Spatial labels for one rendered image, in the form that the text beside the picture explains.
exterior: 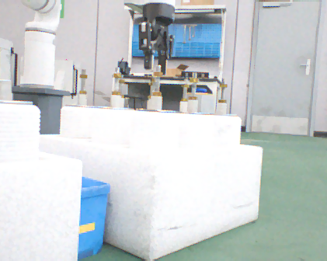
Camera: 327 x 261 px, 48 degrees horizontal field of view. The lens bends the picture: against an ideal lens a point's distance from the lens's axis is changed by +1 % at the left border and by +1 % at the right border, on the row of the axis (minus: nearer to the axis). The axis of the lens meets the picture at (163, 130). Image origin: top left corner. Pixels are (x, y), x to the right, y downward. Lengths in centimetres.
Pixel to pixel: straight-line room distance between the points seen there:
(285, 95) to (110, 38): 309
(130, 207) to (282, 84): 542
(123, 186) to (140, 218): 7
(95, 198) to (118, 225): 8
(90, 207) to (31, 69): 66
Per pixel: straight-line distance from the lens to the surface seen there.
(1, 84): 52
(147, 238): 63
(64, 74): 462
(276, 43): 606
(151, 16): 86
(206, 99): 111
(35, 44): 120
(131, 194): 65
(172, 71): 564
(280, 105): 595
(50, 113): 117
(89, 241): 65
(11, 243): 48
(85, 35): 680
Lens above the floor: 25
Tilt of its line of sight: 3 degrees down
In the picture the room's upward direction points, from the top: 3 degrees clockwise
